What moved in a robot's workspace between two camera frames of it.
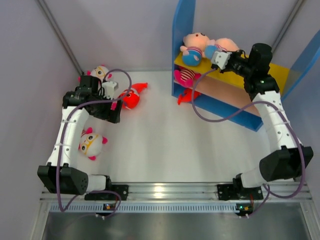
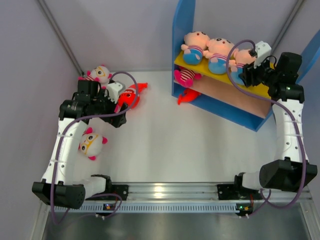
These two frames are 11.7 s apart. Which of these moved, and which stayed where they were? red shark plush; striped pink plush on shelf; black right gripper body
Moved: black right gripper body
Stayed: red shark plush; striped pink plush on shelf
